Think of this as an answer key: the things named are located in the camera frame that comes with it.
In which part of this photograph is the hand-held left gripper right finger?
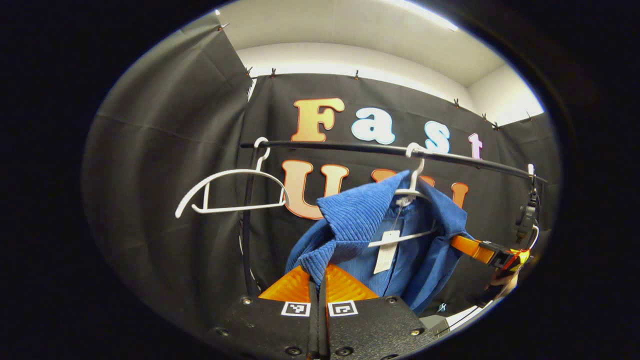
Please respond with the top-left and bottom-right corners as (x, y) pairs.
(320, 263), (441, 360)

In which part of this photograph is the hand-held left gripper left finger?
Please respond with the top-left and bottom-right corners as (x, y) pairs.
(202, 265), (321, 360)

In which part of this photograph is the blue corduroy jacket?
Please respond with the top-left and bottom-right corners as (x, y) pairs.
(285, 170), (475, 316)

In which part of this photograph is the white plastic hanger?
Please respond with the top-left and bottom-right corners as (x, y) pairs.
(367, 142), (438, 249)
(175, 137), (291, 219)

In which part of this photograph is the black clothes rack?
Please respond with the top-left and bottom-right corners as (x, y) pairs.
(240, 140), (549, 300)

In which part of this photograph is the black clamp-mounted device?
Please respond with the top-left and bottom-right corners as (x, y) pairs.
(515, 163), (541, 246)

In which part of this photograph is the white flat board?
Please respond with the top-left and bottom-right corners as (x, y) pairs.
(420, 304), (483, 337)

